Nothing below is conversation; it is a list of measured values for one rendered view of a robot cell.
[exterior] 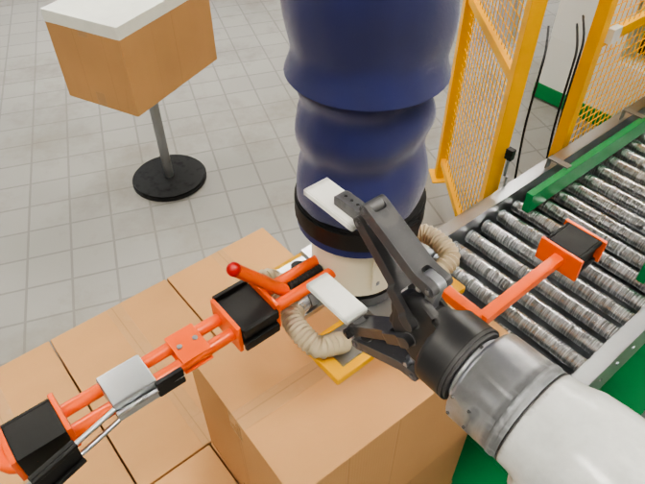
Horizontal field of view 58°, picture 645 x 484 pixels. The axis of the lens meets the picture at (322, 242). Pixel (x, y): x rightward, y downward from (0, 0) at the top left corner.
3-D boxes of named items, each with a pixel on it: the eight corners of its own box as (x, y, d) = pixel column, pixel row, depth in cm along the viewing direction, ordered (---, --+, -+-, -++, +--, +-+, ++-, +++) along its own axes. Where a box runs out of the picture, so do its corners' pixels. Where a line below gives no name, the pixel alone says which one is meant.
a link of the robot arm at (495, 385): (484, 477, 48) (429, 425, 51) (549, 413, 52) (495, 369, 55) (509, 421, 42) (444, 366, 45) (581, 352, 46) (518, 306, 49)
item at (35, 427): (61, 409, 88) (51, 391, 85) (82, 445, 84) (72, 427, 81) (5, 443, 85) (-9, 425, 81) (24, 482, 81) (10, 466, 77)
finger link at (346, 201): (370, 233, 52) (372, 207, 50) (333, 205, 54) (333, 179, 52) (383, 226, 52) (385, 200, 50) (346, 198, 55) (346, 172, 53)
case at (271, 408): (380, 329, 182) (390, 236, 154) (478, 423, 159) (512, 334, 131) (210, 441, 155) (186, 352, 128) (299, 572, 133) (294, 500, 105)
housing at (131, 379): (142, 368, 94) (136, 351, 91) (163, 397, 90) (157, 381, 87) (101, 393, 91) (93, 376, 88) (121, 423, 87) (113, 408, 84)
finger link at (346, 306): (368, 307, 63) (368, 312, 64) (325, 271, 67) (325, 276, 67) (346, 322, 62) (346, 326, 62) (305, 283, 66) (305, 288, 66)
